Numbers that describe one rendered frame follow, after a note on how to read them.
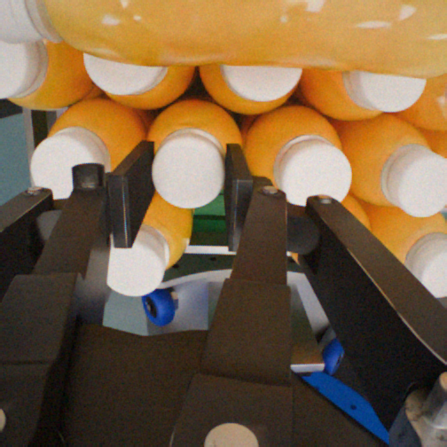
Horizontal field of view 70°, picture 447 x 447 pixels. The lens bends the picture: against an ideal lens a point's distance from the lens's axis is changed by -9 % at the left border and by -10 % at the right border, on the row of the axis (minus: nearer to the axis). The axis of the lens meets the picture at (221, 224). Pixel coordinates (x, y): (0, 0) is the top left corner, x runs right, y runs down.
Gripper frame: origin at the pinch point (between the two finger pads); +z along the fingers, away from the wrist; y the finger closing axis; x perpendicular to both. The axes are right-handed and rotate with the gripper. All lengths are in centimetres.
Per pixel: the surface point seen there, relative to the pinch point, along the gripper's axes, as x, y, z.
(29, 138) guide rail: -0.1, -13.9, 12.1
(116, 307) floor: -93, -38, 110
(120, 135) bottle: 1.4, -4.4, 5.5
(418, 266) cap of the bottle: -5.7, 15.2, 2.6
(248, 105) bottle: 3.4, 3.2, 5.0
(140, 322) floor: -101, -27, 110
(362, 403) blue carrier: -25.1, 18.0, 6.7
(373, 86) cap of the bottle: 5.2, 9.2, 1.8
